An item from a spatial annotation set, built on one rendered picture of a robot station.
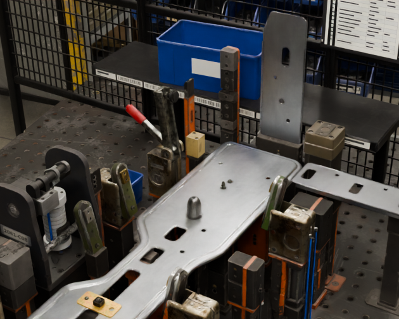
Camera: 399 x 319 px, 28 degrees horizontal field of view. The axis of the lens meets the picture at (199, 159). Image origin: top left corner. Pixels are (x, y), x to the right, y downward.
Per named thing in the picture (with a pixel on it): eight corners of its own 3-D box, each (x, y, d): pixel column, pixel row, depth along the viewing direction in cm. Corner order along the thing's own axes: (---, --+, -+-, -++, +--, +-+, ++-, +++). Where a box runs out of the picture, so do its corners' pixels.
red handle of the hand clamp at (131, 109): (171, 152, 185) (123, 106, 187) (167, 158, 187) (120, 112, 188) (181, 145, 188) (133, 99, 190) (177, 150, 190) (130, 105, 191)
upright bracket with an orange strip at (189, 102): (192, 249, 213) (187, 82, 187) (187, 248, 214) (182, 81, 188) (197, 243, 215) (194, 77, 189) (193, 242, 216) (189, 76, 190)
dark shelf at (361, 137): (376, 153, 196) (377, 143, 195) (90, 75, 238) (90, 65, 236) (406, 116, 212) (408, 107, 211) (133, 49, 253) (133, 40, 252)
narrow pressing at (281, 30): (299, 145, 200) (306, 18, 182) (259, 134, 205) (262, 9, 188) (300, 145, 201) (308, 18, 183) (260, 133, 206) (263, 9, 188)
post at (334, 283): (336, 293, 197) (346, 197, 182) (296, 278, 203) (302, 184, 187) (346, 279, 202) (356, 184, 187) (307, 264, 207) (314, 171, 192)
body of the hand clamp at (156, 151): (173, 276, 204) (168, 159, 186) (151, 267, 207) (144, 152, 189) (186, 263, 208) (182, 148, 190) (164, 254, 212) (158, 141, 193)
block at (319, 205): (316, 314, 191) (323, 220, 176) (274, 299, 196) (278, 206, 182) (332, 292, 198) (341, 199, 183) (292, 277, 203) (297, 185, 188)
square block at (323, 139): (323, 257, 209) (334, 140, 191) (296, 248, 213) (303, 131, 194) (336, 242, 215) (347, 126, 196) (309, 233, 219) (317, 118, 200)
